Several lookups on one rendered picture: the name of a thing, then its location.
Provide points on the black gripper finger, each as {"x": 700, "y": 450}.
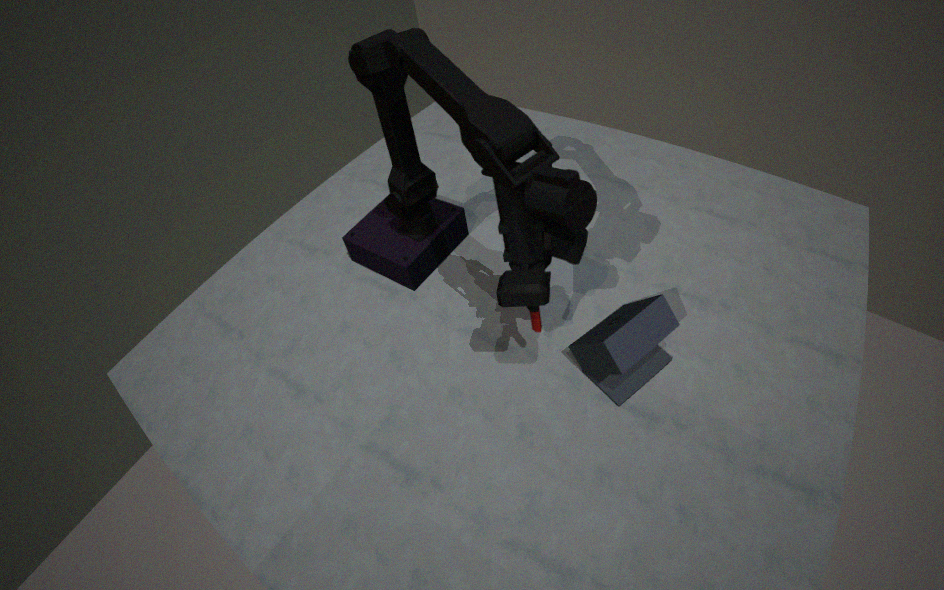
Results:
{"x": 547, "y": 262}
{"x": 535, "y": 308}

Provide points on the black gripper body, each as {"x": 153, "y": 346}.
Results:
{"x": 527, "y": 284}

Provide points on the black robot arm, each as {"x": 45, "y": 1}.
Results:
{"x": 493, "y": 130}

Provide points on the dark grey sloped panel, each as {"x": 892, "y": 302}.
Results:
{"x": 621, "y": 353}

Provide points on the dark red peg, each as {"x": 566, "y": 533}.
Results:
{"x": 536, "y": 322}

